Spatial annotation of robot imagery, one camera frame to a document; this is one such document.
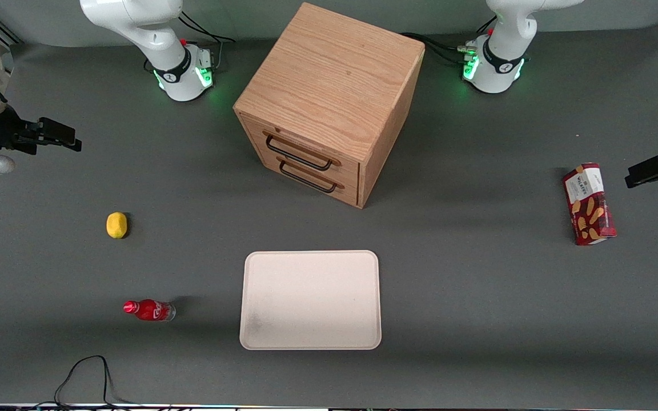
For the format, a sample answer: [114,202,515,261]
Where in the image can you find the wooden drawer front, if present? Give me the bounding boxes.
[247,140,360,207]
[240,114,362,189]

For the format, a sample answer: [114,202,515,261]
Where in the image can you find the yellow lemon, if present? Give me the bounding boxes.
[106,212,129,239]

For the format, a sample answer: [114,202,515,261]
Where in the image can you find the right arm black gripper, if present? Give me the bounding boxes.
[0,104,83,156]

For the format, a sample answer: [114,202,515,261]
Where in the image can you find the black metal drawer handle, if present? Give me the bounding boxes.
[276,155,346,194]
[263,130,343,171]

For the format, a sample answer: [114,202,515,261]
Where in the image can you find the thin black looped cable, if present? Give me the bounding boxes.
[32,355,135,410]

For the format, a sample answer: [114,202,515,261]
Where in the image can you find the black left arm base cable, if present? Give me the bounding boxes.
[400,32,478,67]

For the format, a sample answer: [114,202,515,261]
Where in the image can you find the aluminium frame rail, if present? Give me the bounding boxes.
[0,20,22,48]

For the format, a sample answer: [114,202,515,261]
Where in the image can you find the red coke bottle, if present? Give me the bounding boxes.
[123,299,176,322]

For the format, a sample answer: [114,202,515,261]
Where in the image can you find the black arm base cable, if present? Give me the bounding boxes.
[400,32,478,67]
[178,10,236,72]

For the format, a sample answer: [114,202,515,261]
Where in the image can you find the black right arm base cable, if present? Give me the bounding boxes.
[178,10,236,72]

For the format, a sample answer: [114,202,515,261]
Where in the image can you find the red shortbread cookie box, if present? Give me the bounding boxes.
[562,162,617,247]

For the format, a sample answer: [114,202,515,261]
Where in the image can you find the wooden two-drawer cabinet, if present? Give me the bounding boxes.
[233,2,426,209]

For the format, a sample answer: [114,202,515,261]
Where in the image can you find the beige plastic tray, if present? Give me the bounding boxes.
[239,250,382,350]

